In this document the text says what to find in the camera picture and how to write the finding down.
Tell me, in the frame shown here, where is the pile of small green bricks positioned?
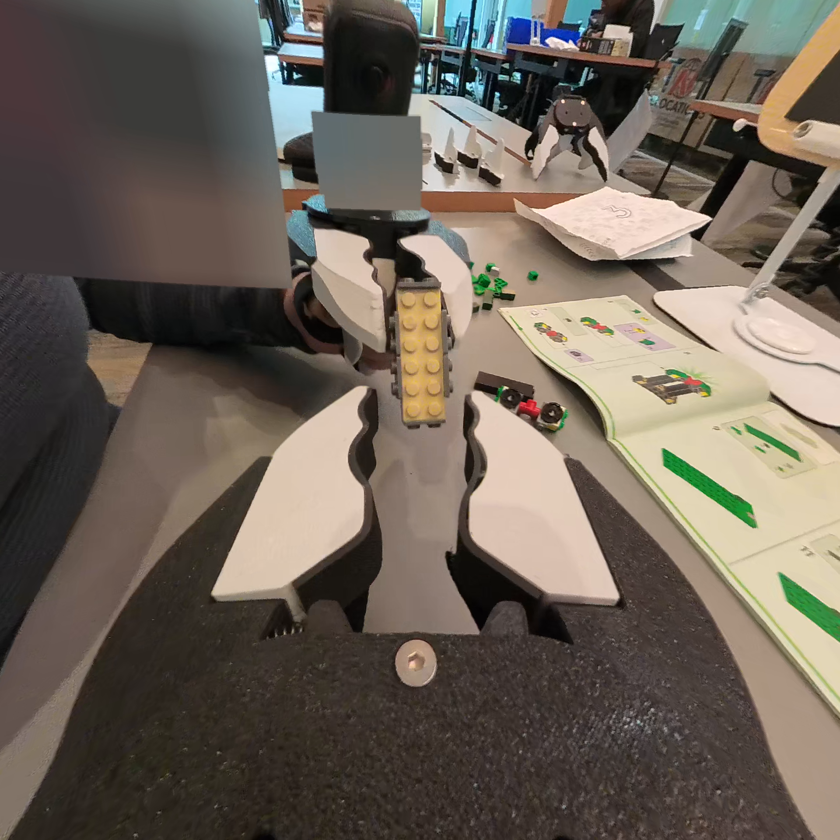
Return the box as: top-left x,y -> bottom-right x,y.
467,261 -> 543,313

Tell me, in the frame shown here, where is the grey desk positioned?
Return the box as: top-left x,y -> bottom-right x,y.
0,211 -> 840,840

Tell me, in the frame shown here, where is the spare black and white gripper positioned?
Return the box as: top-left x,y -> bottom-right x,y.
524,94 -> 611,183

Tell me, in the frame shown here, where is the person's grey sweater body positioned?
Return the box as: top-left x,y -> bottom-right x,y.
0,272 -> 129,667

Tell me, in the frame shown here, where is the green instruction booklet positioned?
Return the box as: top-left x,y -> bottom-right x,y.
497,295 -> 840,718

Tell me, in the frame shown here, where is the black tablet with tan frame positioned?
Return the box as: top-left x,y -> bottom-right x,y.
758,0 -> 840,161

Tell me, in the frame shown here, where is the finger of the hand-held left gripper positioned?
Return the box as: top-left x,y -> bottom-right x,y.
310,226 -> 389,354
397,233 -> 475,343

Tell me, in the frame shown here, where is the wooden top office table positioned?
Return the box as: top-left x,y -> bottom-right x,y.
505,42 -> 662,126

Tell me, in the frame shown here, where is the white printed paper bag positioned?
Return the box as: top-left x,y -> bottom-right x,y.
514,185 -> 714,262

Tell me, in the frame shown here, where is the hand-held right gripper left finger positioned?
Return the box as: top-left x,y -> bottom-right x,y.
211,386 -> 385,634

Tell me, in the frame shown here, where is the person's left forearm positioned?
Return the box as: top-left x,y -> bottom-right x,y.
73,274 -> 309,352

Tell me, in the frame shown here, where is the black round object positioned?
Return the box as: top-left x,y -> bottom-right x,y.
283,130 -> 329,186

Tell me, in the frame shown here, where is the black flat brick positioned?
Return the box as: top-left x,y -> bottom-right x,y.
474,371 -> 534,396

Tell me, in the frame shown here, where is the small wheeled brick assembly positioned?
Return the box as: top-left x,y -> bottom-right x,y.
497,384 -> 571,435

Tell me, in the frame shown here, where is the person's left hand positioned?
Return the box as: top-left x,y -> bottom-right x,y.
283,270 -> 395,376

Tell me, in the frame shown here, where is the long grey table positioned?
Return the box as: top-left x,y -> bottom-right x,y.
281,92 -> 652,214

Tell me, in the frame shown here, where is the brown cardboard box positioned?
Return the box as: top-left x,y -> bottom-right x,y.
646,46 -> 772,142

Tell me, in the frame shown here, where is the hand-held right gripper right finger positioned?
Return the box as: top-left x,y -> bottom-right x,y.
446,392 -> 621,634

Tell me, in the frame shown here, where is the grey and tan brick assembly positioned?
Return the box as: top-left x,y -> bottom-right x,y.
387,277 -> 455,432

